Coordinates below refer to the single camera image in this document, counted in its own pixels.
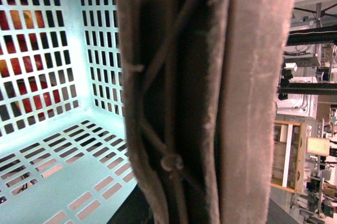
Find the light blue plastic basket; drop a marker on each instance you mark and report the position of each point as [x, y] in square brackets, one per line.
[63, 151]

